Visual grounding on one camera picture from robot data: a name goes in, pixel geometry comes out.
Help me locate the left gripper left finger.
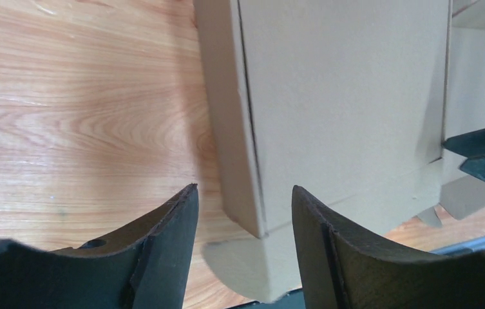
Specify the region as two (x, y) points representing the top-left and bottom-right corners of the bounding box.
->
(0, 184), (199, 308)

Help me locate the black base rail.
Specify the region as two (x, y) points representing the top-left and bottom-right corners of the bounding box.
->
(225, 198), (485, 309)

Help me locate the cardboard box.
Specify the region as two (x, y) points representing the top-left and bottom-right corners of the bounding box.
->
(194, 1), (451, 303)

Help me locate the cardboard sheet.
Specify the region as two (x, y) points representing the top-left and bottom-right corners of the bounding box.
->
(439, 1), (485, 220)

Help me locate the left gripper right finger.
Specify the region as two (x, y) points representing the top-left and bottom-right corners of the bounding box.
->
(292, 186), (485, 308)

